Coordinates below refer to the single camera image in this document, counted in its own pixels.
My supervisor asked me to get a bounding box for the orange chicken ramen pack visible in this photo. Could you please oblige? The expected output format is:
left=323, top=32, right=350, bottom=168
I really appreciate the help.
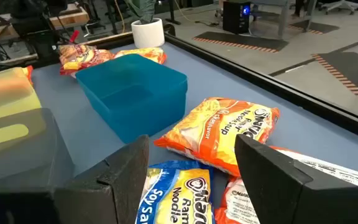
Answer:
left=113, top=47, right=168, bottom=65
left=214, top=145, right=358, bottom=224
left=153, top=96, right=281, bottom=177
left=22, top=65, right=34, bottom=86

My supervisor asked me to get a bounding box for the blue soy sauce ramen pack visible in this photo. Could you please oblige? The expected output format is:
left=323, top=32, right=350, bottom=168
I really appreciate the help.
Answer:
left=134, top=160, right=216, bottom=224

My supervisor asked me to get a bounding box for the black computer with blue light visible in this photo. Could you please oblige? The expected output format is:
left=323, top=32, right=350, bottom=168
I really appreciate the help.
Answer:
left=222, top=1, right=252, bottom=35

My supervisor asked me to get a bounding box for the white office chair base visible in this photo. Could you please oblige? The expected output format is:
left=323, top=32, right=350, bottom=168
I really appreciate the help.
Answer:
left=320, top=0, right=358, bottom=16

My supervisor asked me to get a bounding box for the yellow-green plastic bin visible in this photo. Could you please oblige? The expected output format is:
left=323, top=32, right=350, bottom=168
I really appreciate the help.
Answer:
left=0, top=67, right=42, bottom=124

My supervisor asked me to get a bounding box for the grey metal desk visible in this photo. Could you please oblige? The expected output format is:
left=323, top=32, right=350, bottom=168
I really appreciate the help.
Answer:
left=250, top=0, right=291, bottom=39

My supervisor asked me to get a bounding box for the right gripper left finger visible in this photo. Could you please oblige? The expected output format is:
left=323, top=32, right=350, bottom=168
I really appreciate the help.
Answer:
left=54, top=134, right=151, bottom=224

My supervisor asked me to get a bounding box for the red beef ramen pack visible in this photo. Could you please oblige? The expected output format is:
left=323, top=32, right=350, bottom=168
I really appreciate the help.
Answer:
left=57, top=43, right=115, bottom=77

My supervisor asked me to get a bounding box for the black hazard-striped floor mat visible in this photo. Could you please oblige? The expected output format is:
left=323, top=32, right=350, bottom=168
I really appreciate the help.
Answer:
left=193, top=30, right=289, bottom=54
left=287, top=19, right=341, bottom=35
left=311, top=51, right=358, bottom=114

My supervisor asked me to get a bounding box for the dark smoky plastic bin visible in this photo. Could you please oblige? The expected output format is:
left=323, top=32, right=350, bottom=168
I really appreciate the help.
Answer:
left=0, top=107, right=76, bottom=189

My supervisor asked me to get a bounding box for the green plant in white pot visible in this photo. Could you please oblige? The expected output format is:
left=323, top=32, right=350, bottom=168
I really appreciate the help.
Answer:
left=125, top=0, right=166, bottom=50

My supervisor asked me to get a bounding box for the small red tag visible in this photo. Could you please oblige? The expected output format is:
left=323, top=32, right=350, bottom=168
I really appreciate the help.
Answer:
left=69, top=29, right=80, bottom=44

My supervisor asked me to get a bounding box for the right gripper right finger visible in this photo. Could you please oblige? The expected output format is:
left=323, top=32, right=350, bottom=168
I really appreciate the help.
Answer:
left=234, top=133, right=358, bottom=224

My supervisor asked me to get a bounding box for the blue plastic bin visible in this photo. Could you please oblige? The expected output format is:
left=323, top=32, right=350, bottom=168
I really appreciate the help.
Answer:
left=75, top=53, right=188, bottom=144

